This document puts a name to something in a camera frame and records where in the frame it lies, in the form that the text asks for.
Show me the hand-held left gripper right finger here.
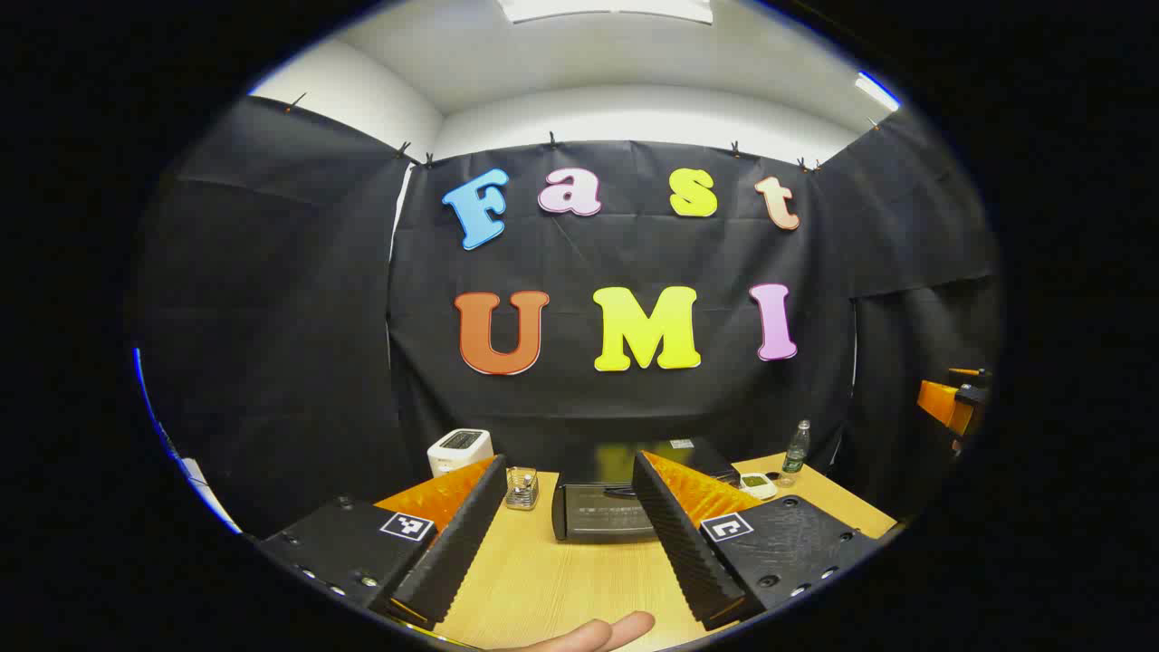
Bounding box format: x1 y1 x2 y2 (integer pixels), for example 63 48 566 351
631 449 886 633

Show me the black electric oven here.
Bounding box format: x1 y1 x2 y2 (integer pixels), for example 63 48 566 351
551 437 740 545

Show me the white toaster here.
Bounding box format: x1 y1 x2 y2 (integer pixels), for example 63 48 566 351
427 428 495 479

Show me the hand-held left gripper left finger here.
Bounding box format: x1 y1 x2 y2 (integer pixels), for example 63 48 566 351
256 454 510 628

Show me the ceiling light panel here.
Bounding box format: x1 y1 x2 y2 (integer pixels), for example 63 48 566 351
853 71 904 114
495 0 715 26

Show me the clear glass cup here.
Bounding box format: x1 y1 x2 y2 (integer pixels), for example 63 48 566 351
505 465 541 513

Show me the clear plastic water bottle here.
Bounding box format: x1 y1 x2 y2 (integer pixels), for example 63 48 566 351
781 419 813 475

